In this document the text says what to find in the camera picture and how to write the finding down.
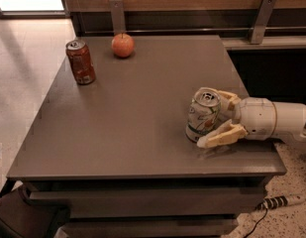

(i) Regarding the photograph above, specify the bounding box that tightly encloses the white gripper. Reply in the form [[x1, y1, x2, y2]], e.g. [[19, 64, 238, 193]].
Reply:
[[197, 90, 276, 149]]

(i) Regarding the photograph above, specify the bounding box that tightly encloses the white green 7up can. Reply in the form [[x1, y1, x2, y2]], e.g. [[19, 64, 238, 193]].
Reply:
[[185, 87, 221, 142]]

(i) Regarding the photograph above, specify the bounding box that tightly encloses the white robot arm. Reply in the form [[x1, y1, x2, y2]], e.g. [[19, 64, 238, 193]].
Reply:
[[197, 90, 306, 150]]

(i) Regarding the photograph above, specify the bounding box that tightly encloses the red apple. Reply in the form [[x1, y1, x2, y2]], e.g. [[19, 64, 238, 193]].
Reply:
[[111, 33, 135, 58]]

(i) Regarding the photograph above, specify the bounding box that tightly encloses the red orange soda can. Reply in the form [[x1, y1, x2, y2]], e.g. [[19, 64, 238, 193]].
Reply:
[[65, 40, 96, 85]]

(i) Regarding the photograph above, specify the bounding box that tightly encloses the white power strip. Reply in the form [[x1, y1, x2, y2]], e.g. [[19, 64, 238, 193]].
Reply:
[[255, 195, 306, 210]]

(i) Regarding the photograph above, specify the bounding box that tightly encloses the grey upper drawer front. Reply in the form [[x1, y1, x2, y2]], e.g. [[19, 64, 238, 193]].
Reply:
[[30, 187, 264, 218]]

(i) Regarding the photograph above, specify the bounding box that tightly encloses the grey drawer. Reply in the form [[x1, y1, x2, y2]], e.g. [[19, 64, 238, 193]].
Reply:
[[62, 218, 238, 238], [30, 187, 264, 218]]

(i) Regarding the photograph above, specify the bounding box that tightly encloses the grey lower drawer front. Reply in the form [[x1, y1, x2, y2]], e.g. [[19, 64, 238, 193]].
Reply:
[[62, 218, 238, 238]]

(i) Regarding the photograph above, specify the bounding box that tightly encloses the dark chair seat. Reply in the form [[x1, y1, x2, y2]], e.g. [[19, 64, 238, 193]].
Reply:
[[0, 185, 70, 238]]

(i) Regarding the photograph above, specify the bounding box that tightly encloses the horizontal metal rail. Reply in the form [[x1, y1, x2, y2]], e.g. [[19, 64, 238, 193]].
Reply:
[[81, 27, 306, 36]]

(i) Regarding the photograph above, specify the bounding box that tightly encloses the black power cable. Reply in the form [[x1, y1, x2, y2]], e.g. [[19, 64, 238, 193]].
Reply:
[[242, 207, 269, 238]]

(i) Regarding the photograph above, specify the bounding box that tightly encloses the right metal wall bracket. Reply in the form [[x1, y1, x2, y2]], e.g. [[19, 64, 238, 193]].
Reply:
[[249, 0, 277, 45]]

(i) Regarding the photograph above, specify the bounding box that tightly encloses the metal wall bracket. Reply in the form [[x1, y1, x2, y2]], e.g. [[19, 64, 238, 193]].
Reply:
[[109, 0, 126, 35], [249, 0, 277, 45]]

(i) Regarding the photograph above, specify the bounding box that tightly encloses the left metal wall bracket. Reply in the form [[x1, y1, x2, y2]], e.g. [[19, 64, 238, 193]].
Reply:
[[109, 0, 126, 35]]

